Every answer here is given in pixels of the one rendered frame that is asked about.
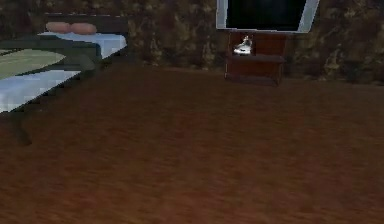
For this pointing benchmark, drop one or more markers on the dark bed with white sheet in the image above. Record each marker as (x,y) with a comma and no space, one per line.
(100,43)

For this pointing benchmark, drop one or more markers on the brown wooden side table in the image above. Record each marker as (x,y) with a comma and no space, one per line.
(256,65)

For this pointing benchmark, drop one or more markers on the pink pillow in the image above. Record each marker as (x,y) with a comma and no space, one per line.
(57,27)
(84,28)

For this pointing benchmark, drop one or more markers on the white framed window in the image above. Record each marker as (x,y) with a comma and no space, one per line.
(266,15)

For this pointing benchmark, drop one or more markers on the small silver white object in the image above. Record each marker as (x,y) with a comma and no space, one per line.
(243,47)

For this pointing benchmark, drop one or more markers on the green blanket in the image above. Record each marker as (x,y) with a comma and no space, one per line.
(26,60)

